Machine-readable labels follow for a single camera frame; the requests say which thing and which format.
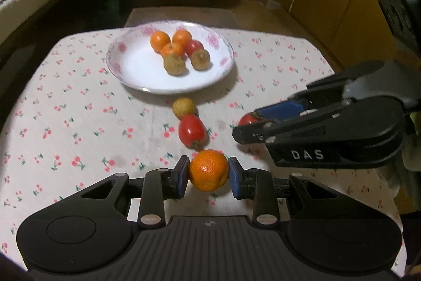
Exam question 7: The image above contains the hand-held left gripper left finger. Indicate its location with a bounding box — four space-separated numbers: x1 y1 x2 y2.
77 155 191 229

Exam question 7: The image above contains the yellow-brown loquat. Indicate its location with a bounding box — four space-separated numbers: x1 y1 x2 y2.
163 55 188 77
172 97 197 120
191 49 211 72

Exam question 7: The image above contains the small orange mandarin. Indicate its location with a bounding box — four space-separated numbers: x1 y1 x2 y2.
150 31 171 54
172 29 193 46
188 149 230 192
160 42 184 58

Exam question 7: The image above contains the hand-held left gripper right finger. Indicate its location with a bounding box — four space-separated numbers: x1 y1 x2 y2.
228 156 344 229

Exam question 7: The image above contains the cherry print tablecloth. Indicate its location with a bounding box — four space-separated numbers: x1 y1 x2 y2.
0 27 404 275

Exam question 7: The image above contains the red cherry tomato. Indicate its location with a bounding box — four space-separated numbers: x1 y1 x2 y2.
237 112 264 137
178 114 208 149
183 40 205 58

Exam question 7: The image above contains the white floral rim plate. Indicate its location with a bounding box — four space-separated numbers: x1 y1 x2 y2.
106 21 235 95

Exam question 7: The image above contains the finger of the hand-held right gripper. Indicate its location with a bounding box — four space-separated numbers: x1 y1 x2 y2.
232 100 358 145
252 60 387 121

